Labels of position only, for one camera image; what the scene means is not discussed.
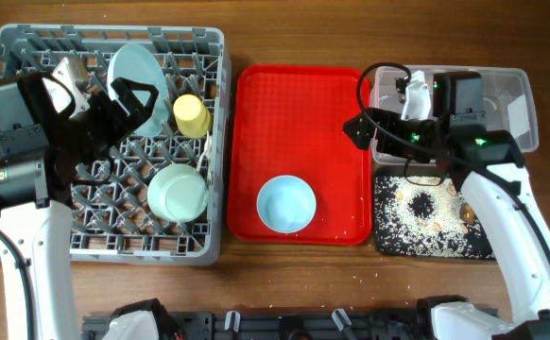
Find light blue plate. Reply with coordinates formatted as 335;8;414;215
107;43;169;138

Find yellow plastic cup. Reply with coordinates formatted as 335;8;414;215
173;94;213;138

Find white plastic fork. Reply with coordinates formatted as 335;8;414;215
196;131;212;172

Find small blue food bowl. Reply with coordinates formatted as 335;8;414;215
256;175;317;234

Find light green bowl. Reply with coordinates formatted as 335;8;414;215
147;163;208;223

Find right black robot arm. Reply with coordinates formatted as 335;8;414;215
343;71;550;339

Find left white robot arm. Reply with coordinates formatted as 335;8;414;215
0;72;159;339

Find grey dishwasher rack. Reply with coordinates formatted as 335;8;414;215
0;24;232;265

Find red plastic tray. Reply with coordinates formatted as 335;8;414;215
227;64;372;246

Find black plastic tray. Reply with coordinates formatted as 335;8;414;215
371;165;512;260

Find spilled rice and food scraps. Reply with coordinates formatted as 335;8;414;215
373;175;493;259

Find clear plastic bin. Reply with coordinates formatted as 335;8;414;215
370;65;539;153

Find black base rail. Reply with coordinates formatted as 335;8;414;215
81;309;498;340

